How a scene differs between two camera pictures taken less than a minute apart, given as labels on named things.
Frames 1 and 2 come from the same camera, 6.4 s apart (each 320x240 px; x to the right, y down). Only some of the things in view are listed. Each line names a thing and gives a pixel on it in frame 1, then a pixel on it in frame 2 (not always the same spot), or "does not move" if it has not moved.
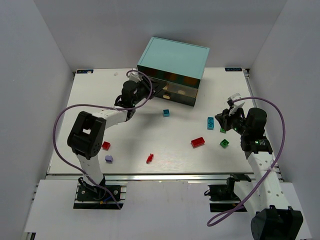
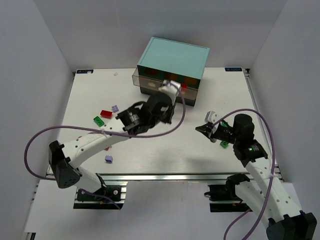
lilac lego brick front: x=108 y=158 does not move
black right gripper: x=225 y=118 -> x=212 y=131
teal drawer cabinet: x=180 y=65 does not move
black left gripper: x=148 y=88 -> x=169 y=111
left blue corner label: x=85 y=71 does not move
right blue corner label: x=233 y=69 does not move
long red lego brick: x=197 y=142 -> x=184 y=86
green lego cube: x=224 y=143 does not move
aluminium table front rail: x=152 y=177 does not move
